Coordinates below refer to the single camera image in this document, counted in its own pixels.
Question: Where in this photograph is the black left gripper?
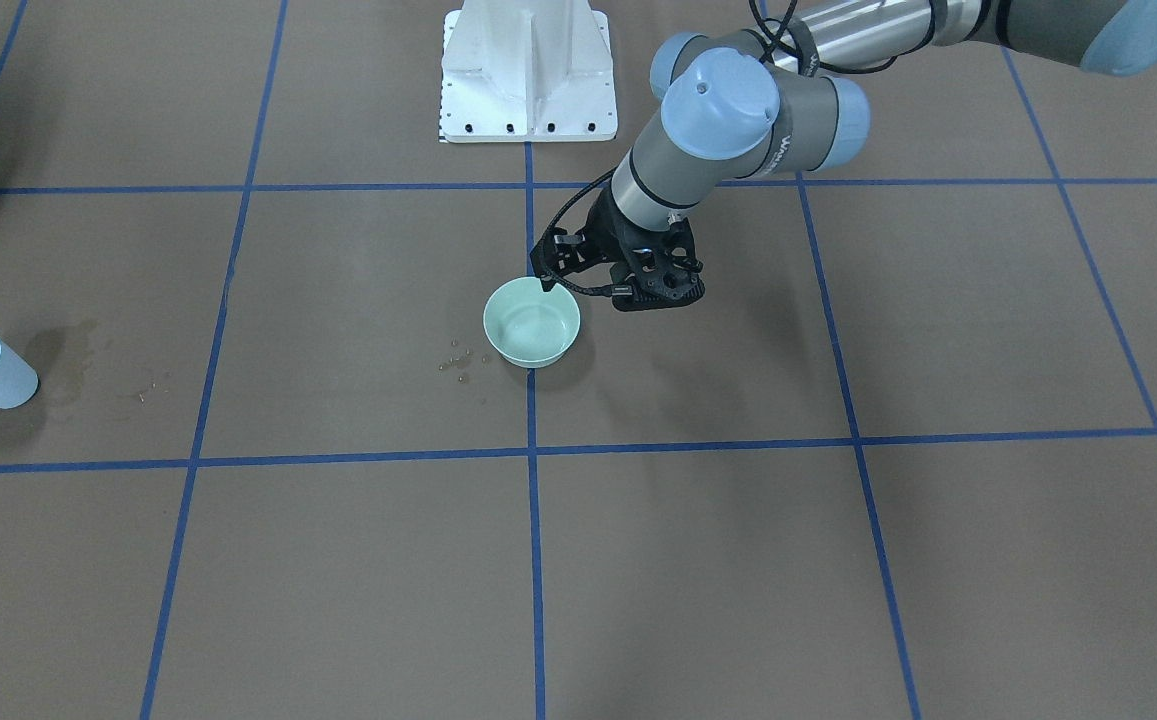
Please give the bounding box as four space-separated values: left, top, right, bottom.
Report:
529 190 705 313

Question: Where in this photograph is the white metal pedestal base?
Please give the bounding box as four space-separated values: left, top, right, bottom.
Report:
439 1 619 144

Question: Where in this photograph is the mint green bowl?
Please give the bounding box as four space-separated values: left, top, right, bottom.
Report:
482 275 581 369

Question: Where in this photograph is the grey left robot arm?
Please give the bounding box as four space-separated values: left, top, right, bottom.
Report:
529 1 1157 313

